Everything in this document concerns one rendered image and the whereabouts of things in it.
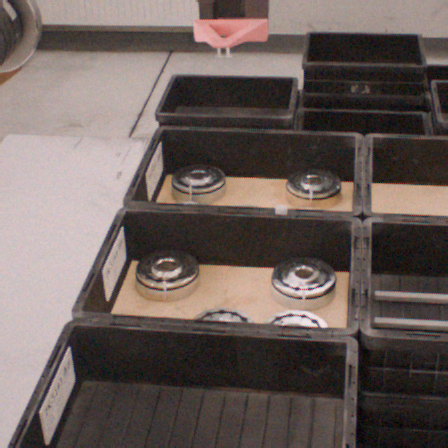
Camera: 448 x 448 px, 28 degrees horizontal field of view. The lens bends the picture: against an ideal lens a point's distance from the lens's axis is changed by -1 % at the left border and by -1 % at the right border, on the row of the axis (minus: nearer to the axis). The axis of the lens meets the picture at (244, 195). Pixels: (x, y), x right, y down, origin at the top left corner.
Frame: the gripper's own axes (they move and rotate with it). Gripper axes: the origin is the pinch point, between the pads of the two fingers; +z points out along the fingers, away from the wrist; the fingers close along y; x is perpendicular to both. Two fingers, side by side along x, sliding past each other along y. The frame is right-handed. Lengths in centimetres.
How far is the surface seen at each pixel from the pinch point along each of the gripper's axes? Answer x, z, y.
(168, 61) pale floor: 72, -344, 142
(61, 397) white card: 25, -13, 57
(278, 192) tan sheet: 1, -76, 62
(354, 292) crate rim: -13, -32, 53
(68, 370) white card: 25, -17, 56
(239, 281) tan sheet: 5, -47, 62
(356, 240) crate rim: -13, -46, 53
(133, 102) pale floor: 80, -294, 142
